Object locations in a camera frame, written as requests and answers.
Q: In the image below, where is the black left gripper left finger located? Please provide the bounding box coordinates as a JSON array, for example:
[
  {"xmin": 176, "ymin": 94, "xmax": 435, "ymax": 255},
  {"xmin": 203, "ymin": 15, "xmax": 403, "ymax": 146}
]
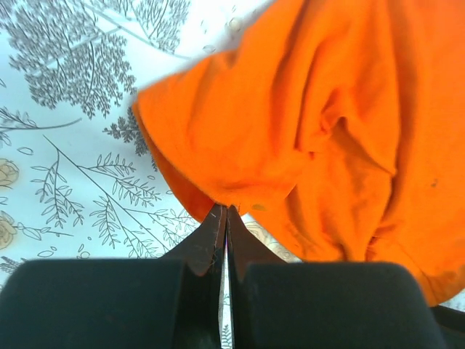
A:
[{"xmin": 1, "ymin": 205, "xmax": 227, "ymax": 348}]

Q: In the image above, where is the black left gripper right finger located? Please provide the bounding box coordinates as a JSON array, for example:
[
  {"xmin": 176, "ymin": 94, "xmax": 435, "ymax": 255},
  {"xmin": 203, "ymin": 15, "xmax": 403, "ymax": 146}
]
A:
[{"xmin": 227, "ymin": 208, "xmax": 446, "ymax": 348}]

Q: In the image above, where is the orange t-shirt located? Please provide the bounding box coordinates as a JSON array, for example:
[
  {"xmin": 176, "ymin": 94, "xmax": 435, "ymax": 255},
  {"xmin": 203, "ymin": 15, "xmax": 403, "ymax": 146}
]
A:
[{"xmin": 133, "ymin": 1, "xmax": 464, "ymax": 305}]

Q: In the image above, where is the floral table mat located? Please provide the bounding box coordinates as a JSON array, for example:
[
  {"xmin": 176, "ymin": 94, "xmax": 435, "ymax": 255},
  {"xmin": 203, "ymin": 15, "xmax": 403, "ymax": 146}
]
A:
[{"xmin": 0, "ymin": 0, "xmax": 302, "ymax": 349}]

